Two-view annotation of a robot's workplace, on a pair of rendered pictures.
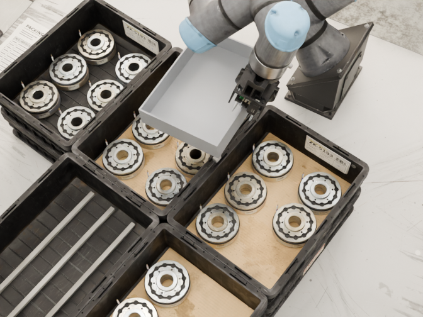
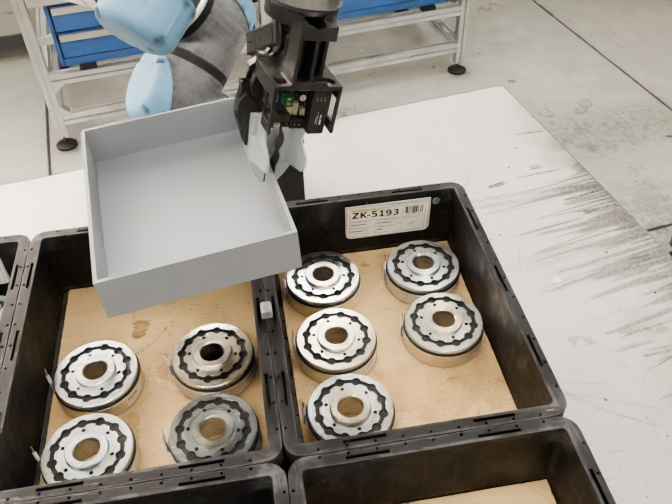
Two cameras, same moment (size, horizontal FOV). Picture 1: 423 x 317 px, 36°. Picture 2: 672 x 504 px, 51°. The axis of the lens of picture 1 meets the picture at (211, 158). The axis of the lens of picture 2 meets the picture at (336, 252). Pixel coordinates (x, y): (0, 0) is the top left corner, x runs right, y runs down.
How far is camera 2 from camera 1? 0.88 m
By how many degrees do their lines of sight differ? 34
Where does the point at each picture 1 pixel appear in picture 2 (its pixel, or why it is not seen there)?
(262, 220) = (395, 362)
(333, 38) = not seen: hidden behind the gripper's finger
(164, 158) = (160, 405)
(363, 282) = (554, 354)
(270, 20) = not seen: outside the picture
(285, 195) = (385, 311)
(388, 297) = (594, 345)
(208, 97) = (187, 213)
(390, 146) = not seen: hidden behind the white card
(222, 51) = (141, 155)
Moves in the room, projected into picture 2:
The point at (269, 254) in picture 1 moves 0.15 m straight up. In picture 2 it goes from (457, 392) to (470, 311)
